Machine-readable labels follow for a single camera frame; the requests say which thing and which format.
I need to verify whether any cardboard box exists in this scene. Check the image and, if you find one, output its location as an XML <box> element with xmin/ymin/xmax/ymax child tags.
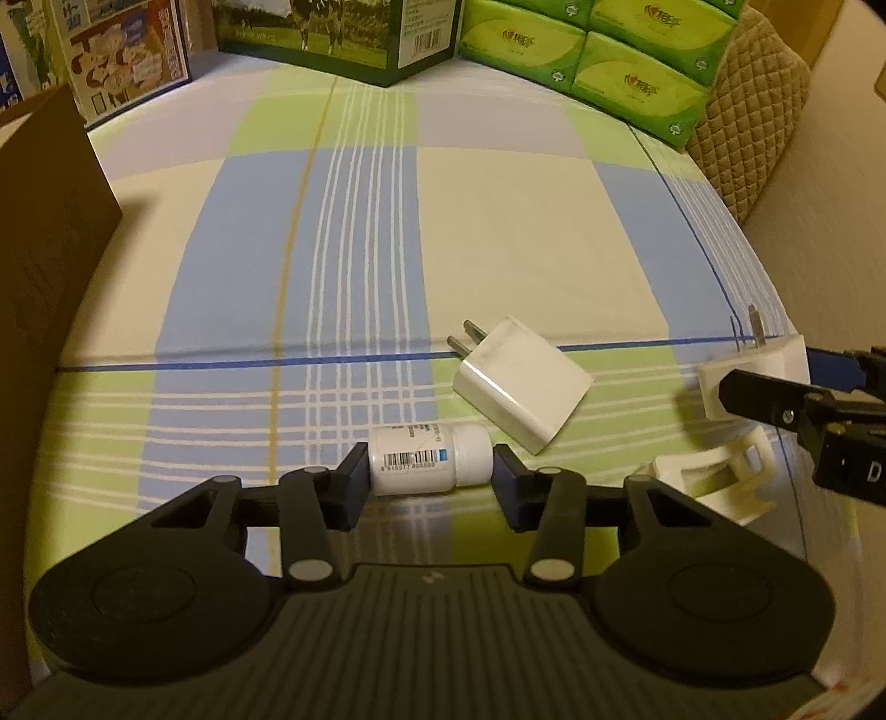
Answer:
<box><xmin>0</xmin><ymin>83</ymin><xmax>126</xmax><ymax>697</ymax></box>

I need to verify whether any white round-prong charger plug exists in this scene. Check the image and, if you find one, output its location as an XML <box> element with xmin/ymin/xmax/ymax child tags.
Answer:
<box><xmin>447</xmin><ymin>316</ymin><xmax>595</xmax><ymax>456</ymax></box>

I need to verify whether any white pill bottle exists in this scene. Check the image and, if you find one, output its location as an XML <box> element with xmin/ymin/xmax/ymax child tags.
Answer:
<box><xmin>366</xmin><ymin>423</ymin><xmax>494</xmax><ymax>497</ymax></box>

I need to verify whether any green milk carton case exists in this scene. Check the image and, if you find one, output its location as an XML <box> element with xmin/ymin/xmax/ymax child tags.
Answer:
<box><xmin>210</xmin><ymin>0</ymin><xmax>465</xmax><ymax>90</ymax></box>

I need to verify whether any stack of green tissue packs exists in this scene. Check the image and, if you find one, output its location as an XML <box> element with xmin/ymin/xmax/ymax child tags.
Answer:
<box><xmin>457</xmin><ymin>0</ymin><xmax>750</xmax><ymax>155</ymax></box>

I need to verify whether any white hair claw clip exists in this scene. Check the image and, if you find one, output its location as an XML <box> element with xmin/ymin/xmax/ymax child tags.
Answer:
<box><xmin>632</xmin><ymin>425</ymin><xmax>777</xmax><ymax>522</ymax></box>

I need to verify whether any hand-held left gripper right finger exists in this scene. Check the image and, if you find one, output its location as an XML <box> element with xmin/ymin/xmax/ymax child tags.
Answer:
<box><xmin>491</xmin><ymin>443</ymin><xmax>736</xmax><ymax>591</ymax></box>

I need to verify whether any plaid bed sheet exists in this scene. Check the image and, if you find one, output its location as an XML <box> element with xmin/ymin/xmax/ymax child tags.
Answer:
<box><xmin>20</xmin><ymin>52</ymin><xmax>835</xmax><ymax>686</ymax></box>

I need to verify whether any white flat-prong charger plug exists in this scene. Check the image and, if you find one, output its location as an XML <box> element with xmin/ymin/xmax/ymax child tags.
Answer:
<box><xmin>697</xmin><ymin>303</ymin><xmax>811</xmax><ymax>418</ymax></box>

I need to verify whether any beige quilted cushion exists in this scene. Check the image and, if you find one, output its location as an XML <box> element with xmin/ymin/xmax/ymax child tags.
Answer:
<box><xmin>682</xmin><ymin>7</ymin><xmax>815</xmax><ymax>227</ymax></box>

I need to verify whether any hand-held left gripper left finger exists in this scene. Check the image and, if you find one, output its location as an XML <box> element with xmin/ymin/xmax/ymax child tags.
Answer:
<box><xmin>135</xmin><ymin>441</ymin><xmax>372</xmax><ymax>591</ymax></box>

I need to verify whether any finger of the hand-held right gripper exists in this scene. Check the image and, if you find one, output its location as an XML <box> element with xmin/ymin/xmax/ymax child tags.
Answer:
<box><xmin>806</xmin><ymin>344</ymin><xmax>886</xmax><ymax>404</ymax></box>
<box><xmin>718</xmin><ymin>369</ymin><xmax>835</xmax><ymax>449</ymax></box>

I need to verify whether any blue milk carton case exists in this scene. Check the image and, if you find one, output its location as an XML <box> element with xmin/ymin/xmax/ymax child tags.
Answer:
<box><xmin>0</xmin><ymin>0</ymin><xmax>193</xmax><ymax>130</ymax></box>

